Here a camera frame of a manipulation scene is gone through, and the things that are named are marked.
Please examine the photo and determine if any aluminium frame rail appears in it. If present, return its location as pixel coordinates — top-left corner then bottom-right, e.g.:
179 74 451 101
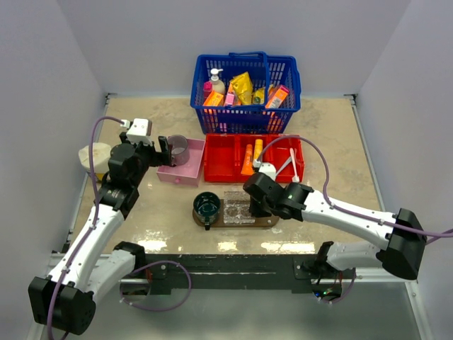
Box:
356 268 418 283

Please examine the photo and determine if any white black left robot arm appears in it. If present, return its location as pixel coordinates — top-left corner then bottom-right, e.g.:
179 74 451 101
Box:
28 132 171 335

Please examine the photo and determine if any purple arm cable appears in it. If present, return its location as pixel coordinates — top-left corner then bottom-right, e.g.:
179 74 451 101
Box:
256 135 453 305
45 115 192 340

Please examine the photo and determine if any white pump lotion bottle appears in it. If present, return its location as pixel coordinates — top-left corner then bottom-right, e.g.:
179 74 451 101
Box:
210 68 226 95

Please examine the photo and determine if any translucent purple mug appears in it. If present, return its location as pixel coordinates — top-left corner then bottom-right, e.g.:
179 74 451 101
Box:
168 135 190 166

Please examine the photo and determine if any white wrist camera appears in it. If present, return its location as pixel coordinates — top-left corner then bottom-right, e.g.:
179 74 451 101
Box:
253 160 277 180
121 118 152 144

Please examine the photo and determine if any brown wooden oval tray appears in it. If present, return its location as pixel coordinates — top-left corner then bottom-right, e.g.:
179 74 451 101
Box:
192 199 280 230

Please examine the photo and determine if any cream tissue roll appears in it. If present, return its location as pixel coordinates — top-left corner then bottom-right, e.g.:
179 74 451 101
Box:
78 142 112 175

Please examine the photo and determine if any light blue toothbrush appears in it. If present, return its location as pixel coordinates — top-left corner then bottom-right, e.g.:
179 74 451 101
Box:
275 157 292 176

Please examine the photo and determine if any dark green mug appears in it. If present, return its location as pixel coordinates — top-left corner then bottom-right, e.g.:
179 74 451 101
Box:
193 191 221 231

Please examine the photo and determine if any red three-compartment bin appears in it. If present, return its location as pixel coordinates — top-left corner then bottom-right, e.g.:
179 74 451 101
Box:
204 134 304 183

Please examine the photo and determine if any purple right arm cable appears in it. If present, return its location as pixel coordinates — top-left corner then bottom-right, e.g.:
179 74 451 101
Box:
256 135 453 305

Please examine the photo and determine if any pink small box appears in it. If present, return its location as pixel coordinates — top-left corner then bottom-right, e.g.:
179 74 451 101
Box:
224 91 236 107

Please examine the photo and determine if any yellow green packet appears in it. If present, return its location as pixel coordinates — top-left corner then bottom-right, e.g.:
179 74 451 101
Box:
252 86 271 105

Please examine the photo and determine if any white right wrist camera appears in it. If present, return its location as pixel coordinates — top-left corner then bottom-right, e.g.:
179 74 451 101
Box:
253 160 277 180

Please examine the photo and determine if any pink drawer box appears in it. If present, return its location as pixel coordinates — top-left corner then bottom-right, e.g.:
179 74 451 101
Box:
156 138 205 187

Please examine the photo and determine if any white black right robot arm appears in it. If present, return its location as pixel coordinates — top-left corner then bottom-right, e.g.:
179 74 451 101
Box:
243 173 427 281

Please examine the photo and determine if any blue plastic shopping basket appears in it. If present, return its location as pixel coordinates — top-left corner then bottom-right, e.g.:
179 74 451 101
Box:
190 51 302 134

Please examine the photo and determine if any yellow snack bag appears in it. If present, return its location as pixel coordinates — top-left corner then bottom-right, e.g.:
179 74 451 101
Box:
231 72 253 106

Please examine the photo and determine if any orange carton left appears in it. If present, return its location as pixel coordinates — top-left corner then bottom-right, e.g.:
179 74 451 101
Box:
203 91 224 107

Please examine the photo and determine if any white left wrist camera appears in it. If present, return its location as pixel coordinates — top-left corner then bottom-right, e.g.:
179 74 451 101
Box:
121 118 152 144

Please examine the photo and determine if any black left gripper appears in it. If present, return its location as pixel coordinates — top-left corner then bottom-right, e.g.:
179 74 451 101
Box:
120 132 172 187

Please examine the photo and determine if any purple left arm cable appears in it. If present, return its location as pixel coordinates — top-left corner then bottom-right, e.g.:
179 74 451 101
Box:
45 115 192 340

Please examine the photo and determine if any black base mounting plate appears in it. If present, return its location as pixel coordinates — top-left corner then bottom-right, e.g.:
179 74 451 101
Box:
123 254 352 295

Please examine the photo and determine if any orange box in basket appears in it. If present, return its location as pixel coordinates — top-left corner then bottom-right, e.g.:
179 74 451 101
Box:
265 85 289 109

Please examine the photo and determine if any clear acrylic toothbrush holder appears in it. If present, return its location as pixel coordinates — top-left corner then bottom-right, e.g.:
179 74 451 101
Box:
224 191 256 225

